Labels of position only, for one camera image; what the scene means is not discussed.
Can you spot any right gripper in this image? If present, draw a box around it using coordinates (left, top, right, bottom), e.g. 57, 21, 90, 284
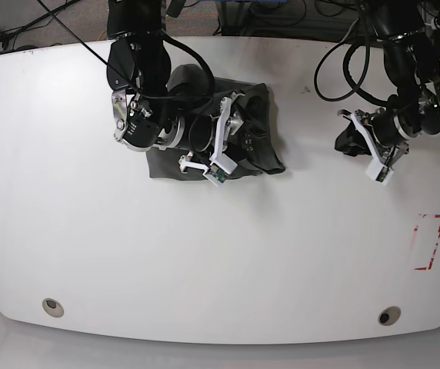
112, 88, 243, 154

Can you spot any table grommet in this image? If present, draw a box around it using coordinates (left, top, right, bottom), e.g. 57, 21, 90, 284
42, 298, 64, 318
378, 306, 402, 326

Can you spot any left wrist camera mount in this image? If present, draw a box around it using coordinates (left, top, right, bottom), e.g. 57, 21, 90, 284
338, 109, 409, 185

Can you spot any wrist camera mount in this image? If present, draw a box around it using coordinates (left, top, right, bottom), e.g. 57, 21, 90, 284
178, 91, 245, 187
338, 109, 409, 185

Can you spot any dark grey T-shirt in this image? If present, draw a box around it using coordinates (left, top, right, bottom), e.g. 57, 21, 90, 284
146, 78, 285, 181

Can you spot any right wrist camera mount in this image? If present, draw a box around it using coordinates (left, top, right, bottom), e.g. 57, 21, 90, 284
178, 91, 245, 187

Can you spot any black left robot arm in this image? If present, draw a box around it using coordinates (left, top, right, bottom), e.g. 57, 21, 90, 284
356, 1, 440, 151

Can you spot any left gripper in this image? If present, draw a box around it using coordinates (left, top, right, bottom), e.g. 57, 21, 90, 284
335, 76, 440, 157

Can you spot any red tape rectangle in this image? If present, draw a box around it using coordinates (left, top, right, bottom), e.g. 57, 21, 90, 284
410, 214, 440, 271

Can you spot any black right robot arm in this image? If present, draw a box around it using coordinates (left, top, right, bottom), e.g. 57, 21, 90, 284
106, 1, 250, 165

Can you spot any right table grommet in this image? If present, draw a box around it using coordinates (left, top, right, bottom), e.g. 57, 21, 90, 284
378, 306, 402, 326

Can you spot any left table grommet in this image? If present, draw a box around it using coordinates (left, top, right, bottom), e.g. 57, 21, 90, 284
42, 298, 64, 318

